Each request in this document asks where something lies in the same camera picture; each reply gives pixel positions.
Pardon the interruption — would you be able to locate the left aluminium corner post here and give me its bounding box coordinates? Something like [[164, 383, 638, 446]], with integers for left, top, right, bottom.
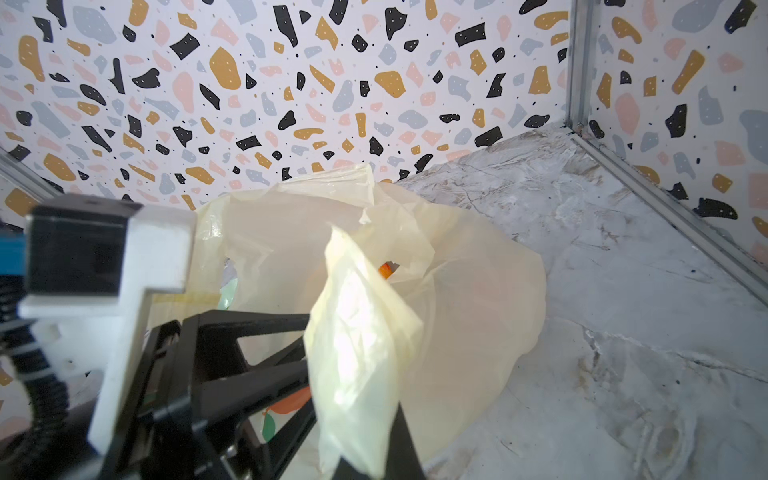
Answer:
[[1, 149, 61, 202]]

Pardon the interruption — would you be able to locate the yellow translucent plastic bag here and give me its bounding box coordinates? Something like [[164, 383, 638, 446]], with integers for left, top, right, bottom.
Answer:
[[149, 165, 546, 479]]

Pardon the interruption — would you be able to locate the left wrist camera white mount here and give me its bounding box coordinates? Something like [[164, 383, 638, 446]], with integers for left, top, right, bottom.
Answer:
[[1, 194, 196, 464]]

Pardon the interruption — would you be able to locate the orange yellow fruit in bag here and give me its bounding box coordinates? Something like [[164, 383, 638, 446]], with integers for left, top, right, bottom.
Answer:
[[378, 261, 399, 279]]

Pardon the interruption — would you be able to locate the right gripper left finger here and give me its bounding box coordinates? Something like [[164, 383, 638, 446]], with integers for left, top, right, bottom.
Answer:
[[332, 458, 363, 480]]

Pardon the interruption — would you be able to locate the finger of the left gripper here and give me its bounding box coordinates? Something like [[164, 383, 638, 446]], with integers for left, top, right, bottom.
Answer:
[[119, 310, 309, 479]]

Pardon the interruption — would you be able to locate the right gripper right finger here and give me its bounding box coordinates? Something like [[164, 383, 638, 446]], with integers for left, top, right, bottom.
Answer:
[[384, 405, 425, 480]]

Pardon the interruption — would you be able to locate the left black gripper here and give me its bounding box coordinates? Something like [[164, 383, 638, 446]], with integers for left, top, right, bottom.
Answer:
[[23, 357, 315, 479]]

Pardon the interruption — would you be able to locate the left black corrugated cable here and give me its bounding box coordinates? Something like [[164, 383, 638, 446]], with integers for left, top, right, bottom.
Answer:
[[0, 272, 70, 480]]

